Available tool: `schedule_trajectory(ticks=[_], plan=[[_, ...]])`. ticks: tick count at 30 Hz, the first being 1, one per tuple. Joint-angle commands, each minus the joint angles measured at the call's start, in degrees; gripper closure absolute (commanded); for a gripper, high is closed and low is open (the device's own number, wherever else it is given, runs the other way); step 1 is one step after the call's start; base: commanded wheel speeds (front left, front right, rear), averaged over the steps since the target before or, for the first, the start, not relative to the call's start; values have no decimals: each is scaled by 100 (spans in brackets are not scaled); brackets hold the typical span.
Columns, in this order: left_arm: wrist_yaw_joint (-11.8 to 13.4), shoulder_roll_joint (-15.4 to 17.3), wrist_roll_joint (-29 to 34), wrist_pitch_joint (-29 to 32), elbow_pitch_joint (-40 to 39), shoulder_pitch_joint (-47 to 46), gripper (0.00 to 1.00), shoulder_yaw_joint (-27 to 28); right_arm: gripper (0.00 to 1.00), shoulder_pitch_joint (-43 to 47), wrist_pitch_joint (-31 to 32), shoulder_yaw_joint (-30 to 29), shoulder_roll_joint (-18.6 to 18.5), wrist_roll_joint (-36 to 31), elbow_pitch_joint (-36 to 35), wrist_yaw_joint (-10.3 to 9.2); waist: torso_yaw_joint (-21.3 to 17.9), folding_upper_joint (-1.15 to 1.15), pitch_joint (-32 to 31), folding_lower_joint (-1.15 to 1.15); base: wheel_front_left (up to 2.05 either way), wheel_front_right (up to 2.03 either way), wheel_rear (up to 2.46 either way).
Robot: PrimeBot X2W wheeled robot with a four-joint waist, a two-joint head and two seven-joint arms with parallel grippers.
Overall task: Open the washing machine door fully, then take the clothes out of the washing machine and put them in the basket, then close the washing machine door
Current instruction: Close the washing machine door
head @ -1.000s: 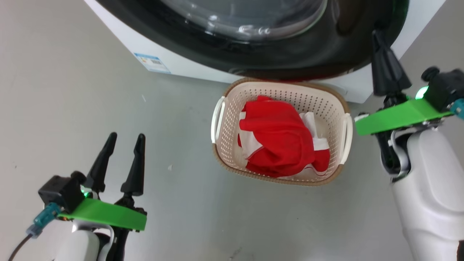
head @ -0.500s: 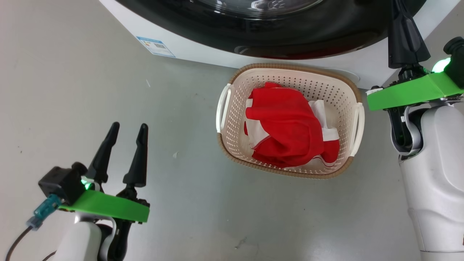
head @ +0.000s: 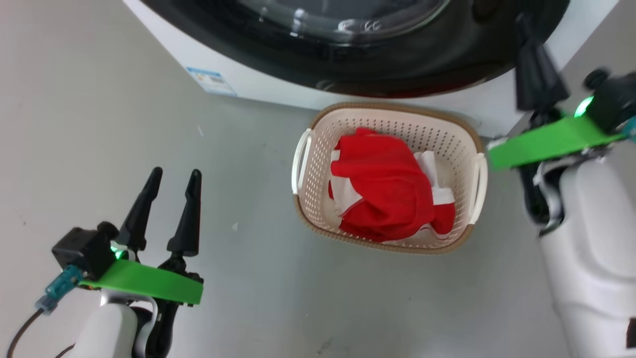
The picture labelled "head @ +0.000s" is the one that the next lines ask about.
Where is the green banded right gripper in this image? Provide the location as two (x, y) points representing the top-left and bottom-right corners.
(487, 13), (627, 173)

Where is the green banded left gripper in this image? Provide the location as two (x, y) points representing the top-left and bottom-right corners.
(79, 167), (205, 306)

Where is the dark round washing machine door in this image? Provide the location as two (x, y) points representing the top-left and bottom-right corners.
(141, 0), (571, 99)

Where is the red and white garment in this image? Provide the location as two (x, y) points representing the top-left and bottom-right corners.
(327, 127), (456, 243)

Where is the cream perforated laundry basket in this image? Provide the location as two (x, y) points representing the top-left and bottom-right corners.
(291, 102), (488, 256)

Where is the white washing machine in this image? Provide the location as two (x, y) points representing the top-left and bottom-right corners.
(122, 0), (620, 138)

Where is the blue energy label sticker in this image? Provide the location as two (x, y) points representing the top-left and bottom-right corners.
(185, 67), (239, 97)

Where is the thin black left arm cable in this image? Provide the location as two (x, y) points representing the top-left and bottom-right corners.
(5, 307), (76, 358)

